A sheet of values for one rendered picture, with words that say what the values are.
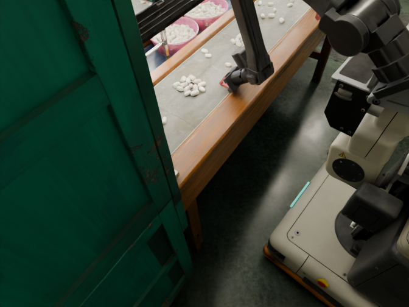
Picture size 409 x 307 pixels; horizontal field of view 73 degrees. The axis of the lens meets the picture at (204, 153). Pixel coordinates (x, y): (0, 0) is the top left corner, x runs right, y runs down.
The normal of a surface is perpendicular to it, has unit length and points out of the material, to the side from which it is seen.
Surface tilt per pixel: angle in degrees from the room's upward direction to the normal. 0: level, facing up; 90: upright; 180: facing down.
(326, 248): 0
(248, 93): 0
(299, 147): 0
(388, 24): 41
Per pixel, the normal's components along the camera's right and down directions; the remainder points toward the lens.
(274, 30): -0.05, -0.59
